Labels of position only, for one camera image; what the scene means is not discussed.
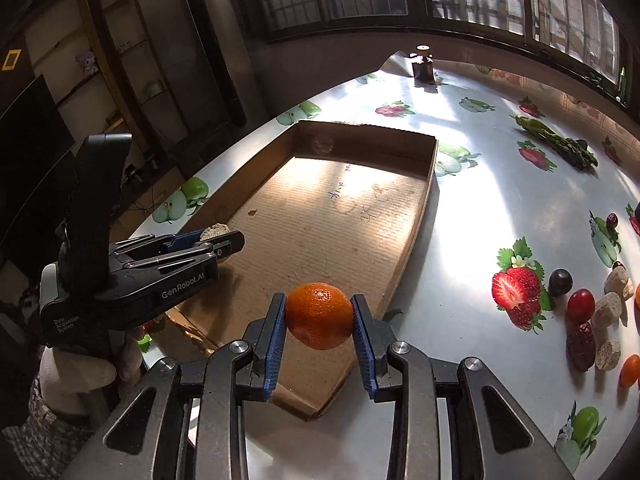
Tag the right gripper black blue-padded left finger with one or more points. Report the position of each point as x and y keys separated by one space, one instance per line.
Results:
x=246 y=370

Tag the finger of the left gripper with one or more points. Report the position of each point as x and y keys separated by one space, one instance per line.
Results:
x=227 y=244
x=197 y=240

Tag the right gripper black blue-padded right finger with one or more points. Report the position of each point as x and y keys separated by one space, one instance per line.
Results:
x=394 y=371

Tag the orange mandarin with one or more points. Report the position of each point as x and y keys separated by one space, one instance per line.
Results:
x=319 y=315

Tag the beige cork-like cylinder piece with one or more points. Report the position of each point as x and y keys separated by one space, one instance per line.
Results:
x=217 y=229

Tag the white gloved hand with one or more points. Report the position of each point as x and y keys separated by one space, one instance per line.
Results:
x=85 y=369

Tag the shallow cardboard box tray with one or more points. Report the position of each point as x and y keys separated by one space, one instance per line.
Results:
x=323 y=202

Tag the tall white air conditioner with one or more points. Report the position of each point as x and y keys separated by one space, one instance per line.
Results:
x=219 y=35

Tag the black television screen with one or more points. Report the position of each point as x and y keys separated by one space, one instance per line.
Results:
x=36 y=170

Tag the dried red jujube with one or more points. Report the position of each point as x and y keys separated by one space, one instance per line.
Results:
x=581 y=347

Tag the dark purple grape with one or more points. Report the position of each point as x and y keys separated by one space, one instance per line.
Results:
x=560 y=283

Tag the red cherry tomato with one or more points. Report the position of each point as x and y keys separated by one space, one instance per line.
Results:
x=580 y=307

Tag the beige cylinder piece lower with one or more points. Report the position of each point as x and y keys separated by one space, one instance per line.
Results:
x=608 y=355

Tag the wooden shelf unit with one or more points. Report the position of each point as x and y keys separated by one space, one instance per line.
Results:
x=103 y=72

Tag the beige cylinder piece middle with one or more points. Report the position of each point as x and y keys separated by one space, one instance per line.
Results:
x=608 y=310

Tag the orange cherry tomato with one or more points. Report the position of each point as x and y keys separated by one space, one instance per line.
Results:
x=630 y=371

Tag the fruit print tablecloth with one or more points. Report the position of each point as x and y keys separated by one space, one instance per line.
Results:
x=499 y=199

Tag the beige cylinder piece upper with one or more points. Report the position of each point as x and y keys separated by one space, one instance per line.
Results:
x=618 y=281

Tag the small dark cherry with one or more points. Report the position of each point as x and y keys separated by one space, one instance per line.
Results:
x=612 y=221

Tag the dark small jar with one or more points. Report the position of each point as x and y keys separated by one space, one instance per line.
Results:
x=422 y=65

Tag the green asparagus bunch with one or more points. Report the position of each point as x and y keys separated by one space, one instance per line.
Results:
x=574 y=151

